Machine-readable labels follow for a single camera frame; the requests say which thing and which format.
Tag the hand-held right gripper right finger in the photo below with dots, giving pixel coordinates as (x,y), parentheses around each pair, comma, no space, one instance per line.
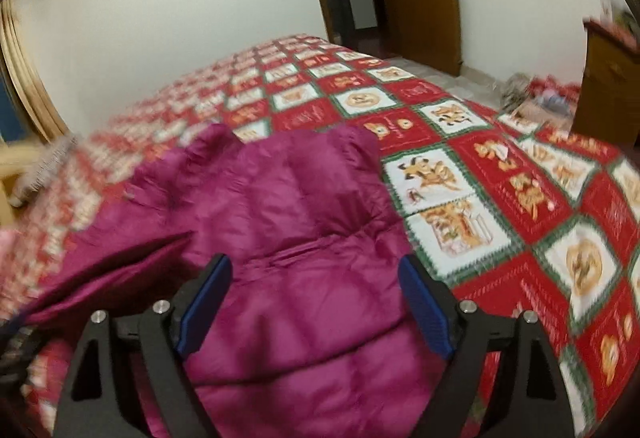
(425,313)

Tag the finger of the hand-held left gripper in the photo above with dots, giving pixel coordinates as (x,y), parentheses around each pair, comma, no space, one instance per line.
(14,343)

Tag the beige headboard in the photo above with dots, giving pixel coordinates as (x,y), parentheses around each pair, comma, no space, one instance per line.
(9,178)

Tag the beige curtain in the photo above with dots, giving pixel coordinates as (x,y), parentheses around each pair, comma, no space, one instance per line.
(27,68)

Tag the magenta down jacket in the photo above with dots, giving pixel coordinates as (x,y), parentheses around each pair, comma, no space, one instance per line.
(310,198)

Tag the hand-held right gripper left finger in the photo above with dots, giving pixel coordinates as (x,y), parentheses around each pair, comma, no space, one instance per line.
(206,308)

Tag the pile of bags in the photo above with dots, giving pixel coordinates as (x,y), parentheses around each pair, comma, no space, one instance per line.
(542,98)

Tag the wooden cabinet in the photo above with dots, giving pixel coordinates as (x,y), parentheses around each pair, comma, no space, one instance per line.
(607,83)

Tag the red printed patchwork blanket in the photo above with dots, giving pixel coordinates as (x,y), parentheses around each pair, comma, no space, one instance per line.
(500,168)

